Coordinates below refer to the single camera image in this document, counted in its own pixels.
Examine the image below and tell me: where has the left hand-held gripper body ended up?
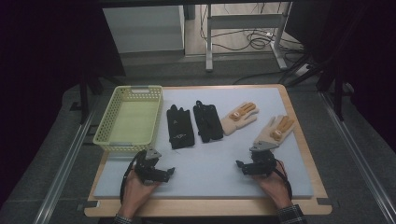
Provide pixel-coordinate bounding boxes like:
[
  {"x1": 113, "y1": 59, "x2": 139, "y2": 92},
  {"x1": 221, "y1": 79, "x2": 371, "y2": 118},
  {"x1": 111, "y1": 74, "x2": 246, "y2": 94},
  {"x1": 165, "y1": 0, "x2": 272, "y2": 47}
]
[{"x1": 134, "y1": 147, "x2": 169, "y2": 185}]

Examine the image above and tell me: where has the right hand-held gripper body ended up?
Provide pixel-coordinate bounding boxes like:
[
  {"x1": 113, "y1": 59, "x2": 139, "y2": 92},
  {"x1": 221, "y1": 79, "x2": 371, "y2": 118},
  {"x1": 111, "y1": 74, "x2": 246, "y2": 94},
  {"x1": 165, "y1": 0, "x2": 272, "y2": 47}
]
[{"x1": 248, "y1": 140, "x2": 280, "y2": 178}]

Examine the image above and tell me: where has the beige glove with brown bear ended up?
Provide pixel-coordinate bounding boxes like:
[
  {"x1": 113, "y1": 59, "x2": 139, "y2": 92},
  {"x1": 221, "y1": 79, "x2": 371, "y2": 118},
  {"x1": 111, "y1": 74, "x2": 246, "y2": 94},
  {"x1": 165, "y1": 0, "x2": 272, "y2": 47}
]
[
  {"x1": 219, "y1": 101, "x2": 261, "y2": 137},
  {"x1": 252, "y1": 114, "x2": 296, "y2": 147}
]

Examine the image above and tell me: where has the person's right hand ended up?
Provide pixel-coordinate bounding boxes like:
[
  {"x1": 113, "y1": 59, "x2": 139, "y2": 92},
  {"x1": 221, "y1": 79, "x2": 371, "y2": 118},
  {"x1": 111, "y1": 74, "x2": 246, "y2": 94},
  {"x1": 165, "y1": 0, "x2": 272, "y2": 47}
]
[{"x1": 252, "y1": 161, "x2": 293, "y2": 210}]

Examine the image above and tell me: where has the person's left hand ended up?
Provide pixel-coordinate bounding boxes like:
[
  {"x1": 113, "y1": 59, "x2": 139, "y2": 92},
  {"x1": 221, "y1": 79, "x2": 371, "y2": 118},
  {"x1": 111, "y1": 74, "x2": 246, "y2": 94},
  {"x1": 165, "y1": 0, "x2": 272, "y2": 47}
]
[{"x1": 118, "y1": 170, "x2": 162, "y2": 217}]

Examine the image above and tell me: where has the pale grey foam mat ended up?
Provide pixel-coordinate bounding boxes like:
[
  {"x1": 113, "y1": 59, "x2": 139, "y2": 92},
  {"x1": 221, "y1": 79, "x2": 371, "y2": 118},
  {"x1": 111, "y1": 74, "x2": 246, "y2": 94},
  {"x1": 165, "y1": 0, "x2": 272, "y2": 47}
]
[{"x1": 92, "y1": 87, "x2": 315, "y2": 200}]

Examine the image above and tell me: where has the black glove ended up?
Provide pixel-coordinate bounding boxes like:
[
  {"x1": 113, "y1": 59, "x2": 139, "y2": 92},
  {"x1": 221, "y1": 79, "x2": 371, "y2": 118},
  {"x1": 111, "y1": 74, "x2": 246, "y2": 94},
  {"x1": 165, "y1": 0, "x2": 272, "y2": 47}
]
[
  {"x1": 192, "y1": 100, "x2": 224, "y2": 144},
  {"x1": 165, "y1": 104, "x2": 196, "y2": 150}
]

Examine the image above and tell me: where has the yellow-green plastic basket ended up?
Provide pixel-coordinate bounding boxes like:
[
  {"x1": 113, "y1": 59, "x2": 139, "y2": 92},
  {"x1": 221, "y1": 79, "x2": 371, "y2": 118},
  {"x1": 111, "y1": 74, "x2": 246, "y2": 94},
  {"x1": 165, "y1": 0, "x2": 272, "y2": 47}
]
[{"x1": 92, "y1": 85, "x2": 164, "y2": 153}]

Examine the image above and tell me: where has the black stand leg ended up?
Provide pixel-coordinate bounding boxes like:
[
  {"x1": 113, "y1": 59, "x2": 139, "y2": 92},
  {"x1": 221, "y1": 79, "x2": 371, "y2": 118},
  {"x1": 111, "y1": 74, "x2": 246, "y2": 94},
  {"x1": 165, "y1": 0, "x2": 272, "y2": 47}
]
[
  {"x1": 78, "y1": 70, "x2": 92, "y2": 125},
  {"x1": 317, "y1": 60, "x2": 347, "y2": 122}
]

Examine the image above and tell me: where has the white power strip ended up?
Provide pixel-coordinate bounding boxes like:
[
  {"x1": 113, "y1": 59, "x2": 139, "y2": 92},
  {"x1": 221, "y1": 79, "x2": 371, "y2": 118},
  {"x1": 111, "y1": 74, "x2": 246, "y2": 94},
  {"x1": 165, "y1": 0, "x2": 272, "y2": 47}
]
[{"x1": 293, "y1": 63, "x2": 311, "y2": 77}]

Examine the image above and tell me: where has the white cabinet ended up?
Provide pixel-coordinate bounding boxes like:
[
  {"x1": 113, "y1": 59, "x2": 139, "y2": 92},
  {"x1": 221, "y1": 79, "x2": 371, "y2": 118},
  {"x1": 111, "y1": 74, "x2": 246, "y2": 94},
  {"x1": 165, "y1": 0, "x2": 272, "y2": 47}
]
[{"x1": 102, "y1": 4, "x2": 186, "y2": 59}]

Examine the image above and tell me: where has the dark curtain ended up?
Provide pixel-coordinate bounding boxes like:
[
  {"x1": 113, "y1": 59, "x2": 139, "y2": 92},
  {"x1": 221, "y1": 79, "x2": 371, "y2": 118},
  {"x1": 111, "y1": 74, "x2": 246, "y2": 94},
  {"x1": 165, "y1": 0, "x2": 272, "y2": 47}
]
[
  {"x1": 286, "y1": 0, "x2": 396, "y2": 153},
  {"x1": 0, "y1": 0, "x2": 127, "y2": 206}
]

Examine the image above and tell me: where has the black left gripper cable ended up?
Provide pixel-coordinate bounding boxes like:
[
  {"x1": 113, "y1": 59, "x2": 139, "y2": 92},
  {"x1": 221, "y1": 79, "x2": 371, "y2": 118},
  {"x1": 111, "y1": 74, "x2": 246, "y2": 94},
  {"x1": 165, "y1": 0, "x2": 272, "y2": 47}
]
[{"x1": 120, "y1": 150, "x2": 148, "y2": 204}]

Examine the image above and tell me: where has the black and red gripper cable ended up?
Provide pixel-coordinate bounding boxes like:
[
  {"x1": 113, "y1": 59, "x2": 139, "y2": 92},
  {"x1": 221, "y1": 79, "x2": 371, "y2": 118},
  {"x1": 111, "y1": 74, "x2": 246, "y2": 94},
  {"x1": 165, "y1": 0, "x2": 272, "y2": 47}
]
[{"x1": 274, "y1": 160, "x2": 293, "y2": 201}]

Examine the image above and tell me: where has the aluminium rail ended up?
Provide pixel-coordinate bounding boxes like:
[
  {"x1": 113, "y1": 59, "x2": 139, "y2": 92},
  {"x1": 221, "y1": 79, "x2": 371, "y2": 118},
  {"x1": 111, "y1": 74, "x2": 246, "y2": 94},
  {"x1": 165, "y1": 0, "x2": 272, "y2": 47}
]
[
  {"x1": 318, "y1": 91, "x2": 396, "y2": 218},
  {"x1": 32, "y1": 108, "x2": 98, "y2": 224}
]

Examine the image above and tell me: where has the tangle of black floor cables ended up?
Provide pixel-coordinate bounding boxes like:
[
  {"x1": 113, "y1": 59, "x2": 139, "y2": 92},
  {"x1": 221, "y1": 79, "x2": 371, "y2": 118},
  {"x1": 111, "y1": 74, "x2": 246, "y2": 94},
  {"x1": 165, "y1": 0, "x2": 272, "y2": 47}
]
[{"x1": 200, "y1": 3, "x2": 305, "y2": 53}]

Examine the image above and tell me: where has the grey metal desk frame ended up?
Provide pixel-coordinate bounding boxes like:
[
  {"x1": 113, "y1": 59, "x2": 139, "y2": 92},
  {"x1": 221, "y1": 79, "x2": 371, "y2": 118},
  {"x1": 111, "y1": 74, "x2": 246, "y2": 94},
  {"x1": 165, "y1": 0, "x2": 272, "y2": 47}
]
[{"x1": 205, "y1": 2, "x2": 293, "y2": 73}]

